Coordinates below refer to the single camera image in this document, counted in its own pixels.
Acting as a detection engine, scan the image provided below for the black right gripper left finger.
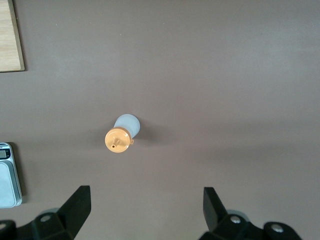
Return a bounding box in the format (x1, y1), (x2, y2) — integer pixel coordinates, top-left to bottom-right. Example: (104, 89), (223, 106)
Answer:
(0, 185), (91, 240)

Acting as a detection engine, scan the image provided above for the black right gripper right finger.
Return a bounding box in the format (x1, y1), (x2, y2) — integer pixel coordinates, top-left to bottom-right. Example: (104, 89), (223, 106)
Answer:
(198, 186), (303, 240)

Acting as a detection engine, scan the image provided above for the translucent sauce bottle orange cap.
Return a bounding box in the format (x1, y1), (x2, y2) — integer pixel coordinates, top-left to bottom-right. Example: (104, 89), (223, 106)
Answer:
(104, 113), (141, 153)

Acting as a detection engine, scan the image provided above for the silver digital kitchen scale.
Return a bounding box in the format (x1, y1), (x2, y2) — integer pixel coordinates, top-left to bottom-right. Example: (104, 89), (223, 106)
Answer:
(0, 141), (23, 209)

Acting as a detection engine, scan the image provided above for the brown table cover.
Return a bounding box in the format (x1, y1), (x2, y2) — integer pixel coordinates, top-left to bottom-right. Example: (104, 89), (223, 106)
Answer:
(0, 0), (320, 240)

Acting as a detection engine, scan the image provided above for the wooden cutting board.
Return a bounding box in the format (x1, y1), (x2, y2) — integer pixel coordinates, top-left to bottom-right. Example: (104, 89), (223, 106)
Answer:
(0, 0), (26, 73)

